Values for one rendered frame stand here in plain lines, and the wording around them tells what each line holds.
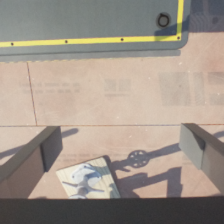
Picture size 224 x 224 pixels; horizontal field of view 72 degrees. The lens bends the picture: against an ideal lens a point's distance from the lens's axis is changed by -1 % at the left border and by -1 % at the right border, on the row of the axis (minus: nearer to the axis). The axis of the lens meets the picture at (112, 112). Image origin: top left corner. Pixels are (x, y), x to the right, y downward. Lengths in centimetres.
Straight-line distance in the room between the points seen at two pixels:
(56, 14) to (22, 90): 52
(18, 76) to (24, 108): 17
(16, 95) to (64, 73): 29
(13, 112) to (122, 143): 62
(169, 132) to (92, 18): 68
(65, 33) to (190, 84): 64
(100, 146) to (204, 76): 66
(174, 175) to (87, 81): 75
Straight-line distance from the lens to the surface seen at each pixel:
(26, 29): 55
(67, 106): 86
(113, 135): 88
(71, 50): 50
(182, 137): 17
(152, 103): 85
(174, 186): 113
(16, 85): 95
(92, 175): 99
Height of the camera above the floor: 80
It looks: 74 degrees down
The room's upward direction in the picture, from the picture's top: 177 degrees counter-clockwise
